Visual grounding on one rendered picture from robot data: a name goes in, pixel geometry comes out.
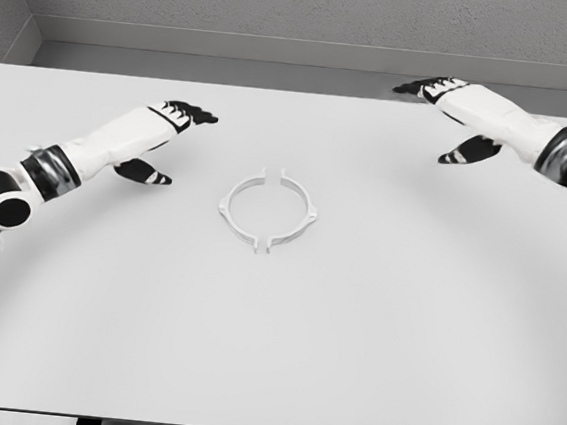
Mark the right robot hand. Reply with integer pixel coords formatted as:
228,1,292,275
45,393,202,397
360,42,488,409
385,71,527,173

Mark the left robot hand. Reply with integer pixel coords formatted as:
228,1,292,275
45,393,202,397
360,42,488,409
89,92,222,193

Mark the white half-ring pipe clamp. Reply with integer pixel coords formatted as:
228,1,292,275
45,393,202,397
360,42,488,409
264,164,324,262
213,161,270,257

